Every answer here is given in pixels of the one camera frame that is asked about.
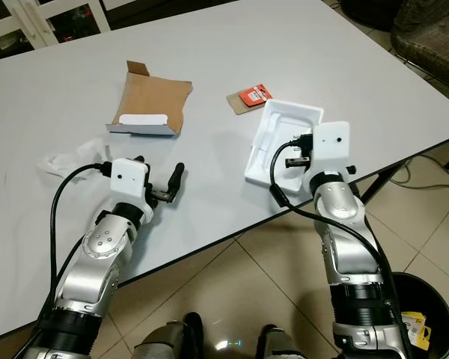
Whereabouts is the white plastic tray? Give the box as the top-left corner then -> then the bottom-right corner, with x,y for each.
243,98 -> 325,185

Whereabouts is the flat brown cardboard box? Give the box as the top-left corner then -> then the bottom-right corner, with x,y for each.
106,60 -> 195,138

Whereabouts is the crumpled white tissue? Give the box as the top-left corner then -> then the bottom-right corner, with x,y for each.
43,145 -> 107,181

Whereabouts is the red and brown card package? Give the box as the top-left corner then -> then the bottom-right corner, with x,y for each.
226,83 -> 274,115

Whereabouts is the robot left leg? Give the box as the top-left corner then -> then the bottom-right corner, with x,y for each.
132,312 -> 204,359

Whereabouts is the robot leg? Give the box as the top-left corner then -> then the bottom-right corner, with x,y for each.
257,325 -> 313,359
132,312 -> 204,359

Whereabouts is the brown woven chair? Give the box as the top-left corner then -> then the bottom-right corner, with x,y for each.
391,0 -> 449,91

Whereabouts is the white framed glass cabinet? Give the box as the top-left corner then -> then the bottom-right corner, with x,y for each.
0,0 -> 107,43

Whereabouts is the robot right leg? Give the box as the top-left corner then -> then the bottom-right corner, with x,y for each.
257,325 -> 313,359

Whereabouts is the yellow product package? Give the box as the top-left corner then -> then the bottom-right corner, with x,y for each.
401,310 -> 433,354

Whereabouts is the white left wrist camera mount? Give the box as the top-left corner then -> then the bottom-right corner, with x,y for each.
110,156 -> 153,219

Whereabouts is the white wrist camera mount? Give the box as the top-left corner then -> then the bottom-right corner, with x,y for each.
110,156 -> 153,219
310,119 -> 352,177

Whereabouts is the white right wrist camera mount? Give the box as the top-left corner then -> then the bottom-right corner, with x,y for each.
310,119 -> 352,177

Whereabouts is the black metal table frame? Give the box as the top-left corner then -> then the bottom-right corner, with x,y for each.
358,152 -> 429,204

